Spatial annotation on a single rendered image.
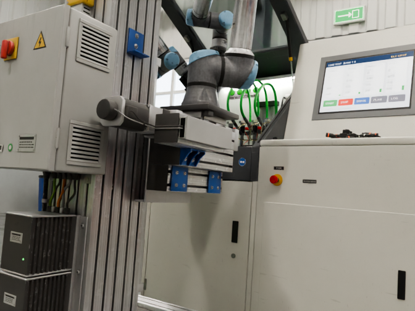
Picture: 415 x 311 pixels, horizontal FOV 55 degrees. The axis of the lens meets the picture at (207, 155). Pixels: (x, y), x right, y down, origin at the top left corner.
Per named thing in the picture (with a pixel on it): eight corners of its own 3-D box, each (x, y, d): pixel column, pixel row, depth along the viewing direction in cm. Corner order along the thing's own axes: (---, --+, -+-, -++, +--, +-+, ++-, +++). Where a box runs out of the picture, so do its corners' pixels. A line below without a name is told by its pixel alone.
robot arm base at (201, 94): (205, 105, 144) (207, 78, 145) (172, 107, 153) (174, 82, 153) (226, 113, 157) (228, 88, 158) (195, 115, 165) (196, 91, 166)
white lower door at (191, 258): (141, 302, 218) (151, 176, 224) (144, 301, 220) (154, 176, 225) (242, 335, 178) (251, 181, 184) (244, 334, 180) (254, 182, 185)
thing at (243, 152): (154, 176, 223) (157, 147, 224) (160, 176, 226) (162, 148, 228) (249, 181, 185) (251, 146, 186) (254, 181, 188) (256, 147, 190)
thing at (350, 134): (322, 140, 172) (322, 128, 172) (331, 143, 180) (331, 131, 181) (378, 139, 158) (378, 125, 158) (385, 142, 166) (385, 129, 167)
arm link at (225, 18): (211, 23, 182) (207, 32, 192) (235, 27, 184) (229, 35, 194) (212, 7, 182) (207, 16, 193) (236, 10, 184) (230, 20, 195)
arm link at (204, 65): (184, 87, 160) (186, 54, 161) (217, 91, 163) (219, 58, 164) (188, 79, 149) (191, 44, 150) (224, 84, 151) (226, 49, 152)
